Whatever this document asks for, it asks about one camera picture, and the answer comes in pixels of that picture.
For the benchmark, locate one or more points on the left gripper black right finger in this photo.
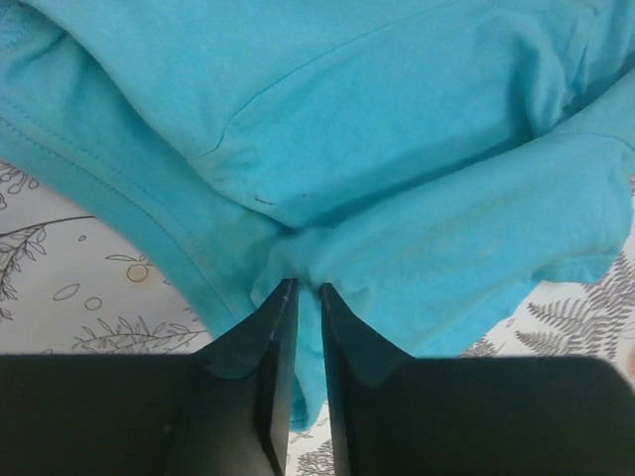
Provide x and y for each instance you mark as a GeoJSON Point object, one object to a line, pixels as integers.
{"type": "Point", "coordinates": [395, 414]}

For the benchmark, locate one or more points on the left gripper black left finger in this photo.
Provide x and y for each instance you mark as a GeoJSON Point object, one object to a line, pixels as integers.
{"type": "Point", "coordinates": [223, 410]}

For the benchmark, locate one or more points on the teal t shirt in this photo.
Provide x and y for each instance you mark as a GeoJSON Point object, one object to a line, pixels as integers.
{"type": "Point", "coordinates": [433, 160]}

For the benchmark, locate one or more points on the floral patterned table mat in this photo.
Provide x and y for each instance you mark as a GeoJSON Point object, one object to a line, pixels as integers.
{"type": "Point", "coordinates": [70, 284]}

